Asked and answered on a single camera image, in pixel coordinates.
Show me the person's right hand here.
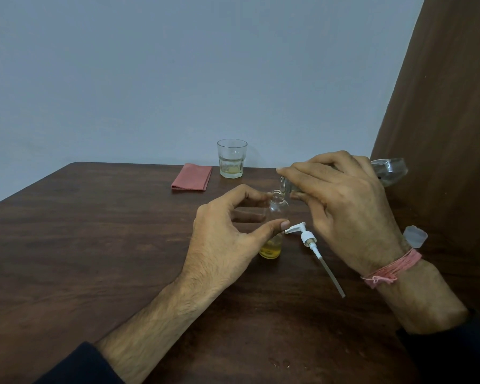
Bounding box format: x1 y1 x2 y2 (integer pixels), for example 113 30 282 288
276 151 411 277

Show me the person's left hand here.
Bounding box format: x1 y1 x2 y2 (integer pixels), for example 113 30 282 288
180 184 291 295

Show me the small clear bottle yellow liquid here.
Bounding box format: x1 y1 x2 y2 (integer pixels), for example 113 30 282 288
259 190 290 260

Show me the clear plastic bottle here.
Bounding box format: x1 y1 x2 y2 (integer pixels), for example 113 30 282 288
279 157 409 195

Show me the person's left forearm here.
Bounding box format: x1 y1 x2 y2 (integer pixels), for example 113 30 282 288
96 276 225 384

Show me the person's right forearm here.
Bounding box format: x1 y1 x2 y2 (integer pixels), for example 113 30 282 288
378 260 470 335

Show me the white pump dispenser with tube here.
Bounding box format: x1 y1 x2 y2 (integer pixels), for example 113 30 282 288
285 222 346 299

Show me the clear drinking glass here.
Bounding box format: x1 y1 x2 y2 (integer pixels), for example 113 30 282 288
217 138 248 179

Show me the folded red cloth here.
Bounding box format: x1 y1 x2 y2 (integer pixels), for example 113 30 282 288
171 163 213 192

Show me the pink thread wristband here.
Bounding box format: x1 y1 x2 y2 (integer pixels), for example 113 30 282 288
361 249 423 289

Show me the clear plastic cap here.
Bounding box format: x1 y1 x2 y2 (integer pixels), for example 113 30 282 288
403 225 429 249

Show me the dark right sleeve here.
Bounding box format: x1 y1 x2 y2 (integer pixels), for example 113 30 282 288
396 310 480 384

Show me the dark sleeve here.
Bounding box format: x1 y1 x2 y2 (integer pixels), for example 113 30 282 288
396 310 480 384
34 342 125 384

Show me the dark left sleeve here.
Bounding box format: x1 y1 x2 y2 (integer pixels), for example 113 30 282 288
34 342 125 384

